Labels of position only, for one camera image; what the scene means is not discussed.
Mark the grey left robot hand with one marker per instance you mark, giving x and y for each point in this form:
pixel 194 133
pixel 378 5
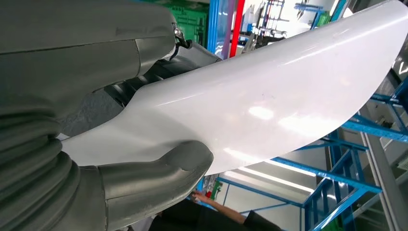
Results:
pixel 79 47

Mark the red barrier belt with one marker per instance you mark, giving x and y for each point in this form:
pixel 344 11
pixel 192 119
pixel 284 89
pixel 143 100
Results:
pixel 237 28

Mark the green plastic crate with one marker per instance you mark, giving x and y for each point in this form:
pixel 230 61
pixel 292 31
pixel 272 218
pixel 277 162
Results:
pixel 188 22

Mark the blue metal shelf rack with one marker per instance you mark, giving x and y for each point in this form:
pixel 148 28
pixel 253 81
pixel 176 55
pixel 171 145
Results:
pixel 213 25
pixel 376 130

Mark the person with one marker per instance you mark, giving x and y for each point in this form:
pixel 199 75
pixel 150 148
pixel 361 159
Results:
pixel 191 220

